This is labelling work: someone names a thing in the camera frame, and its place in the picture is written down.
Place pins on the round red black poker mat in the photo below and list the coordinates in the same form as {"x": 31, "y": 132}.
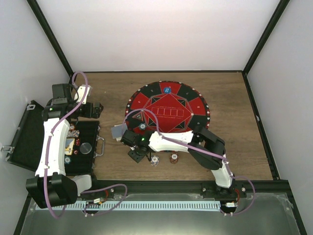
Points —
{"x": 180, "y": 111}

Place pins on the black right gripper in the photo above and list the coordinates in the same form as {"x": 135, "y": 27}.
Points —
{"x": 136, "y": 158}

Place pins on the blue backed card deck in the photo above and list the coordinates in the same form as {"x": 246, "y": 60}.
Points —
{"x": 118, "y": 130}

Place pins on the black enclosure frame post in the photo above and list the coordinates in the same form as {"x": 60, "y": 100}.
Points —
{"x": 33, "y": 4}

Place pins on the orange blue 10 chip stack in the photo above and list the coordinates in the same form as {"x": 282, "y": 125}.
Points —
{"x": 154, "y": 160}

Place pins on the blue small blind button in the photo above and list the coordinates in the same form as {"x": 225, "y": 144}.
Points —
{"x": 167, "y": 90}

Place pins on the card deck in case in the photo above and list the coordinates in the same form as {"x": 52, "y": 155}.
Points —
{"x": 69, "y": 146}

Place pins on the light blue slotted cable duct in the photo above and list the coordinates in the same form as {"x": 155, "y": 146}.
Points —
{"x": 148, "y": 206}

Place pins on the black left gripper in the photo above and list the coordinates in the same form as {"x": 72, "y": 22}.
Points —
{"x": 97, "y": 112}

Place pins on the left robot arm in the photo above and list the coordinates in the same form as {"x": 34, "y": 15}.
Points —
{"x": 50, "y": 186}

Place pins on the black poker set case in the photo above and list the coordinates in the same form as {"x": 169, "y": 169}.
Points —
{"x": 26, "y": 148}

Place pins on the red 100 chip stack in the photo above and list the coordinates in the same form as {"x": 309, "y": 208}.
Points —
{"x": 174, "y": 158}

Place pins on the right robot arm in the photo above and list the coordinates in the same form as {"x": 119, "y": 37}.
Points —
{"x": 204, "y": 146}

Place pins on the round grey metal disc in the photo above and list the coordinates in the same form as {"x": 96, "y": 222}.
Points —
{"x": 85, "y": 148}

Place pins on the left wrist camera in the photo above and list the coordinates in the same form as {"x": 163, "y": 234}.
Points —
{"x": 61, "y": 93}

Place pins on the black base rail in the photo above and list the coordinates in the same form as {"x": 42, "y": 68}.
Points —
{"x": 208, "y": 189}

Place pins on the chips in case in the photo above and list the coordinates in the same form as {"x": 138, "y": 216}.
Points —
{"x": 73, "y": 132}

